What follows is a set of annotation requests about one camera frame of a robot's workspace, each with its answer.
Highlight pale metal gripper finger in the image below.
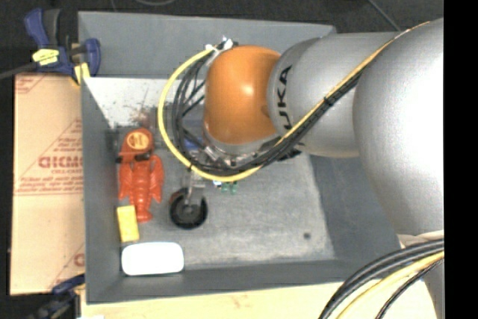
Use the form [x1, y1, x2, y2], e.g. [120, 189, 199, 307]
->
[193, 178, 205, 207]
[181, 177, 194, 216]

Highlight orange toy lobster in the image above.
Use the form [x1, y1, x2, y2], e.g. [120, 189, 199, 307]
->
[117, 155, 165, 224]

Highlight yellow rectangular block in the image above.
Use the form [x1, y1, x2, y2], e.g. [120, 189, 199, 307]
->
[116, 204, 140, 244]

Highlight grey metal bin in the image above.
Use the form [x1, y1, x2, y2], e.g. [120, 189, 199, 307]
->
[77, 10, 404, 306]

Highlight white rounded flat pad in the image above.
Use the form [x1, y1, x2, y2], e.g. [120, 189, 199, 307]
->
[120, 241, 185, 277]

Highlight brown cardboard board red print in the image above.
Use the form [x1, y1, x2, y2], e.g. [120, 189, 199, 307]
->
[9, 72, 86, 296]

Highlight black rubber ring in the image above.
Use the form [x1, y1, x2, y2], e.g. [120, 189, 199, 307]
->
[168, 188, 209, 230]

